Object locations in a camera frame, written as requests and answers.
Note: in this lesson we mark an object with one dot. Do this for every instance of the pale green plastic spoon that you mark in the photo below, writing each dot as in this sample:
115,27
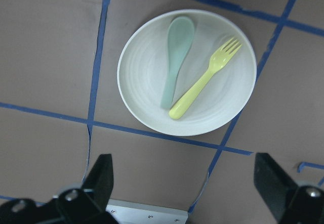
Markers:
180,37

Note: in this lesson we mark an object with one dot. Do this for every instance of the white round plate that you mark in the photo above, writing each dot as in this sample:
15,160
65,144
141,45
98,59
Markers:
143,67

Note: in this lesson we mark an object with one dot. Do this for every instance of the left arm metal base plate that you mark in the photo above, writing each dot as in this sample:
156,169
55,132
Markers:
130,212

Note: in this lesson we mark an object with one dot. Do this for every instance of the yellow plastic fork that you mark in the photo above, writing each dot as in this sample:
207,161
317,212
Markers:
217,62

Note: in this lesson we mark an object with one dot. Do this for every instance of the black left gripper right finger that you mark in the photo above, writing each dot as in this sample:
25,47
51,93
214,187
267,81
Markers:
288,201

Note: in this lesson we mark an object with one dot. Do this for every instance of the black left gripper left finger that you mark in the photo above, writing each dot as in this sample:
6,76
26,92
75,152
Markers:
86,204

